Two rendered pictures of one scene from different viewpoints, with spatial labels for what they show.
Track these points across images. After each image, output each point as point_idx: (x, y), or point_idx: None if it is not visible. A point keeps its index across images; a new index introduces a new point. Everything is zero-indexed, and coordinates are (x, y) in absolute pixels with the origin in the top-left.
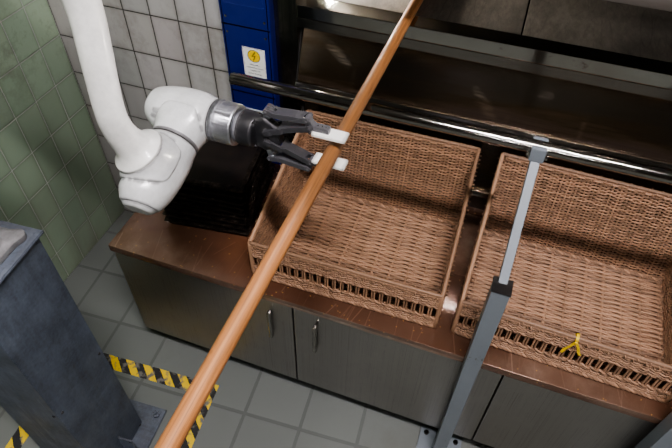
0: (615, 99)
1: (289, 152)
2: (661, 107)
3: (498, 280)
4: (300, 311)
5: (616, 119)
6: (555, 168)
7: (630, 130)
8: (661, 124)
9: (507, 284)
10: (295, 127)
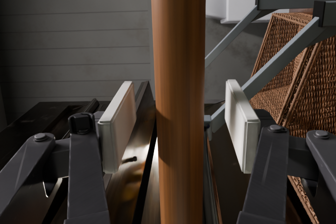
0: (226, 216)
1: (260, 191)
2: (221, 194)
3: (318, 19)
4: None
5: (241, 207)
6: (315, 222)
7: (245, 197)
8: (232, 187)
9: (314, 17)
10: (69, 169)
